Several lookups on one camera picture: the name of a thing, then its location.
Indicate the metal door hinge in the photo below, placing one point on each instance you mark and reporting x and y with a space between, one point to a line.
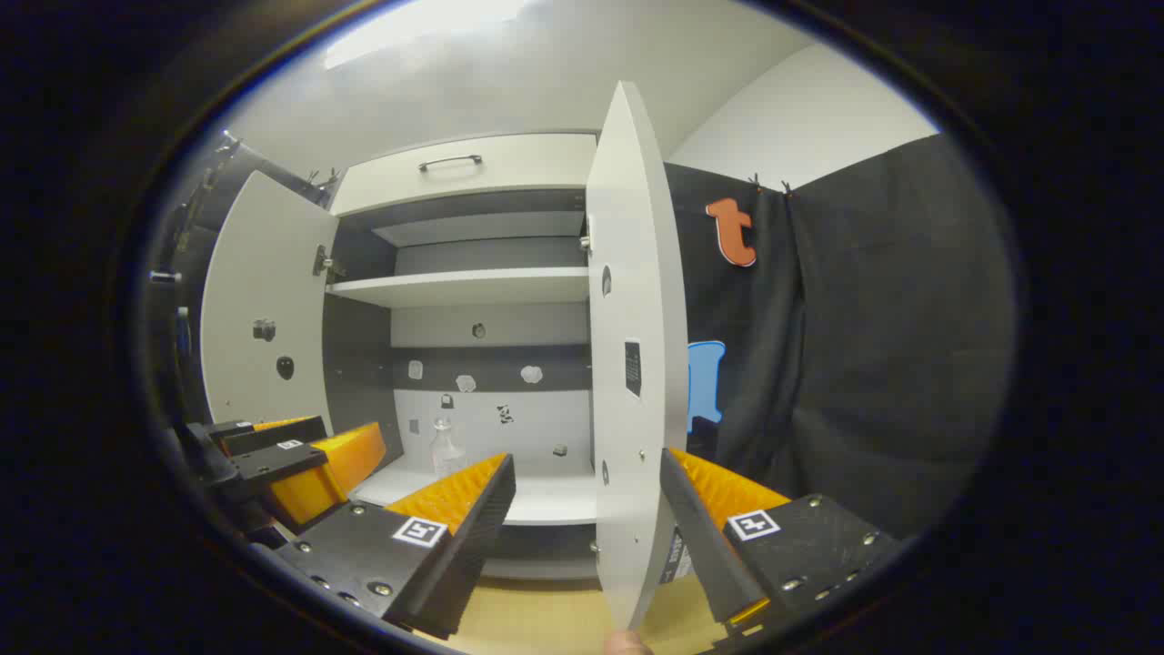
586 241
327 262

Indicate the white cabinet door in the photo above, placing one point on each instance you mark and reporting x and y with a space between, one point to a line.
264 273
637 273

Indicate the grey and white cabinet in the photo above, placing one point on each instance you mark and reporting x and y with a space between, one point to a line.
482 323

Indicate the blue printed book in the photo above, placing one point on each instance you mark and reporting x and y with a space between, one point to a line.
677 559

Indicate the clear plastic bottle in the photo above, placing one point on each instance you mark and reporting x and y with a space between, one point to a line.
447 450

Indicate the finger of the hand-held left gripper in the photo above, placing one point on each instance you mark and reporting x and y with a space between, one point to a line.
273 435
318 482

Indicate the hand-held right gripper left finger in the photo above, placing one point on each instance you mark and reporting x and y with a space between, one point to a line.
473 546

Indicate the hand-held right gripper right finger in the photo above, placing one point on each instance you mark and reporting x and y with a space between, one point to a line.
700 546

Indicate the white cabinet shelf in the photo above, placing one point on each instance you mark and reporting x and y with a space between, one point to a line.
455 287
546 496

